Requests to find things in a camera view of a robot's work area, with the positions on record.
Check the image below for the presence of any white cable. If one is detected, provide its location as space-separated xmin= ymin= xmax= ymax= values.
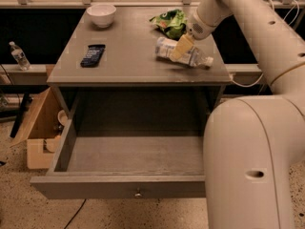
xmin=231 ymin=0 xmax=301 ymax=89

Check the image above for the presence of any green chip bag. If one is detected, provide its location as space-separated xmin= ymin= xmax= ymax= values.
xmin=150 ymin=9 xmax=188 ymax=40

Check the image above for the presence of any blue label plastic bottle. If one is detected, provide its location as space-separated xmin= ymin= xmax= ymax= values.
xmin=155 ymin=37 xmax=214 ymax=68

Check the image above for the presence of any clear water bottle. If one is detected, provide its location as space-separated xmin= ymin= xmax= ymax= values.
xmin=10 ymin=41 xmax=31 ymax=71

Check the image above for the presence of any small metal drawer knob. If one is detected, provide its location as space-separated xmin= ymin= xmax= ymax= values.
xmin=134 ymin=189 xmax=142 ymax=198

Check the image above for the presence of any grey open top drawer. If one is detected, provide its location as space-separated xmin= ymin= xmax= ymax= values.
xmin=30 ymin=112 xmax=207 ymax=199

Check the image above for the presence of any grey cabinet with counter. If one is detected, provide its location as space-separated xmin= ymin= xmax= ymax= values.
xmin=48 ymin=7 xmax=229 ymax=123

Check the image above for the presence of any cardboard box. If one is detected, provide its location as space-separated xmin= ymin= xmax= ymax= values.
xmin=11 ymin=88 xmax=62 ymax=169

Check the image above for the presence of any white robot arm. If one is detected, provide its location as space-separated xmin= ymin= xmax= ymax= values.
xmin=174 ymin=0 xmax=305 ymax=229

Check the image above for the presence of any black floor cable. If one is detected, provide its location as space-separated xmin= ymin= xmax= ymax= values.
xmin=63 ymin=198 xmax=88 ymax=229

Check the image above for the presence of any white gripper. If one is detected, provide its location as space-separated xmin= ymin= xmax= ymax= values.
xmin=170 ymin=11 xmax=215 ymax=61

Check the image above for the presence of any white cup in box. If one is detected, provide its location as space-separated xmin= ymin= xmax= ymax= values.
xmin=57 ymin=110 xmax=68 ymax=126

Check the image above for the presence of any white ceramic bowl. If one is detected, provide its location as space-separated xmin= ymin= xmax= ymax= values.
xmin=86 ymin=5 xmax=116 ymax=28

